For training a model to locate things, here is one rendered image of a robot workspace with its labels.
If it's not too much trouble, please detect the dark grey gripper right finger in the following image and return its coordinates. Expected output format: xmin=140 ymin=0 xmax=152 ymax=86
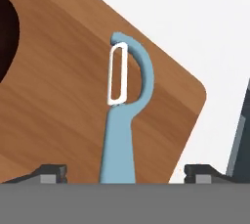
xmin=184 ymin=163 xmax=235 ymax=185

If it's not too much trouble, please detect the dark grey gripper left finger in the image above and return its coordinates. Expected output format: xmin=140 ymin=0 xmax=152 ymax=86
xmin=0 ymin=164 xmax=68 ymax=185

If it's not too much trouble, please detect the light blue peeler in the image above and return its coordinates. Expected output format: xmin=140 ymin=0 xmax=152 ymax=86
xmin=99 ymin=31 xmax=155 ymax=185

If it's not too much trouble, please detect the wooden cutting board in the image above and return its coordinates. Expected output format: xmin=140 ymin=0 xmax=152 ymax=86
xmin=0 ymin=0 xmax=208 ymax=185

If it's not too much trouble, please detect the dark grey cabinet front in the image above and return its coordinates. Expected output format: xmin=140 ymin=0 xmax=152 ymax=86
xmin=226 ymin=79 xmax=250 ymax=185

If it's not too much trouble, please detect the dark brown round object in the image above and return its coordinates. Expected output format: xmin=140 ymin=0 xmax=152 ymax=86
xmin=0 ymin=0 xmax=21 ymax=84

